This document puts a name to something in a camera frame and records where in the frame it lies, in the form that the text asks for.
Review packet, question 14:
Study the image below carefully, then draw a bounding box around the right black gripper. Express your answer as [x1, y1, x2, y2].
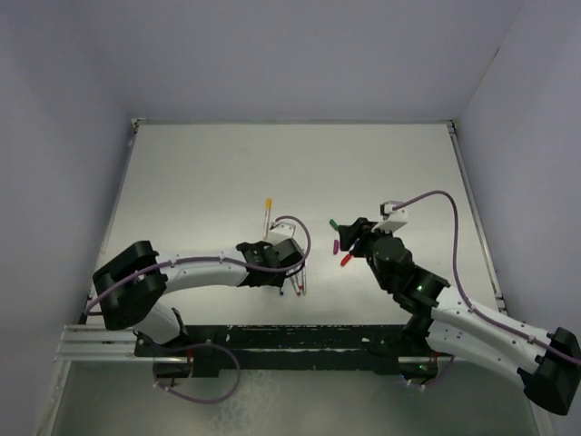
[338, 218, 396, 292]

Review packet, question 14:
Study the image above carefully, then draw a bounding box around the blue pen cap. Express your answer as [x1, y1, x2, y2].
[350, 238, 359, 253]

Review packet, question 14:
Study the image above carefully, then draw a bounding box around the yellow whiteboard marker pen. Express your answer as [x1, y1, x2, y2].
[263, 208, 271, 239]

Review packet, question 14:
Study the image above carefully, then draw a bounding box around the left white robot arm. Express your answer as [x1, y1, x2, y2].
[93, 238, 309, 356]

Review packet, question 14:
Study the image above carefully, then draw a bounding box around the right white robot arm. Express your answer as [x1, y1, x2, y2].
[338, 218, 580, 416]

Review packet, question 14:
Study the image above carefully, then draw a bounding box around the red pen cap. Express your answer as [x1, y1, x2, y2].
[340, 253, 352, 267]

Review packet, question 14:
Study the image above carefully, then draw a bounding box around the green whiteboard marker pen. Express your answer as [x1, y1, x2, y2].
[300, 267, 307, 296]

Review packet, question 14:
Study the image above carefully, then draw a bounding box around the purple whiteboard marker pen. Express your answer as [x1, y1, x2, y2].
[290, 275, 301, 296]

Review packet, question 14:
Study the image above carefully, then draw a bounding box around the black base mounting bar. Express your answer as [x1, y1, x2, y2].
[133, 315, 433, 378]

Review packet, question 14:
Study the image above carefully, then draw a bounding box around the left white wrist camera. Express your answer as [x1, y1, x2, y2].
[265, 221, 296, 245]

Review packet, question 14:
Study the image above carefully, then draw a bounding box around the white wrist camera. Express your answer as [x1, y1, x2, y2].
[265, 221, 296, 245]
[375, 201, 409, 233]

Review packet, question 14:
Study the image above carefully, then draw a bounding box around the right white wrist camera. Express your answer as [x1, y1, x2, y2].
[375, 201, 409, 233]

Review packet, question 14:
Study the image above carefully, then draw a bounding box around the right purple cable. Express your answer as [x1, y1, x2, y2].
[392, 190, 581, 364]

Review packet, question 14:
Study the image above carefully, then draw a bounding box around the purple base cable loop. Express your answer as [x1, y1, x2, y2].
[153, 341, 241, 404]

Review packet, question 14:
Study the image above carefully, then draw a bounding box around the aluminium frame rail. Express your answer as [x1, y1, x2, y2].
[446, 120, 507, 314]

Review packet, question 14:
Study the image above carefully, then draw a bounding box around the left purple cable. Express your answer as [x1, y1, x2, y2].
[84, 215, 312, 316]

